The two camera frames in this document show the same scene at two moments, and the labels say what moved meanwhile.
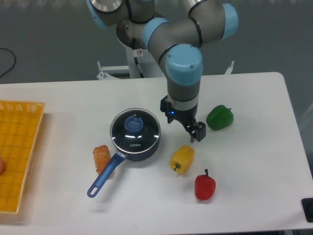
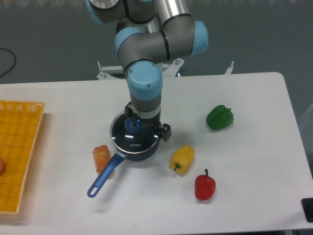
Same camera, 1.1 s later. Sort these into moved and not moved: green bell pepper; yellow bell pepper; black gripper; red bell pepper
Moved: black gripper
Not moved: red bell pepper; green bell pepper; yellow bell pepper
